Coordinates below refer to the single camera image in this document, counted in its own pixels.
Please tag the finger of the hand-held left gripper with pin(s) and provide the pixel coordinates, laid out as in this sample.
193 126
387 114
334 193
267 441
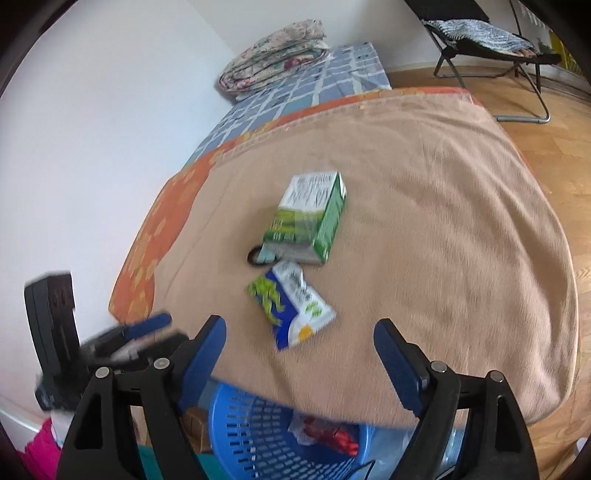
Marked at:
147 324
152 344

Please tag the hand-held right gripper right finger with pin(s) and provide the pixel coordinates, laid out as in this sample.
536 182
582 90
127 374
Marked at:
392 353

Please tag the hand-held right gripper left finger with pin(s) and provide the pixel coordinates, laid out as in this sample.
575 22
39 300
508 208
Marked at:
207 350

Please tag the blue yellow snack wrapper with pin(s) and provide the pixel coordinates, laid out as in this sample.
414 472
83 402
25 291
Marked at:
288 307

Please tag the blue plastic basket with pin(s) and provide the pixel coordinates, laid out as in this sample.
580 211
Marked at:
258 434

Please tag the red carton box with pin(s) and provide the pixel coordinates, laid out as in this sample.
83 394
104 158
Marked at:
334 436

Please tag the green milk carton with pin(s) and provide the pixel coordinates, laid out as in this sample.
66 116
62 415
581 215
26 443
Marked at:
309 217

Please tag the brown cardboard box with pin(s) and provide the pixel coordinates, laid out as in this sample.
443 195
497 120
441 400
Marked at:
198 429

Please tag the pink cloth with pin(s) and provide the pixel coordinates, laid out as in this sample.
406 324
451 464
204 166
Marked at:
41 454

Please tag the beige blanket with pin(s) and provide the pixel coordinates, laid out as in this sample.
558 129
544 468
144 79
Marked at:
415 230

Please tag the blue checked bed sheet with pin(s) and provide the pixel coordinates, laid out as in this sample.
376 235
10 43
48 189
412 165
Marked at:
314 87

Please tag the folded floral quilt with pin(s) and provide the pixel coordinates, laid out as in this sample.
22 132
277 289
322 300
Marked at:
277 55

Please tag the black folding chair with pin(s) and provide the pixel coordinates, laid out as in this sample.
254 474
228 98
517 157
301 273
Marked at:
531 83

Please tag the blue striped chair cushion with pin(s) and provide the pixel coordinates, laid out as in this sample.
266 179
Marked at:
485 34

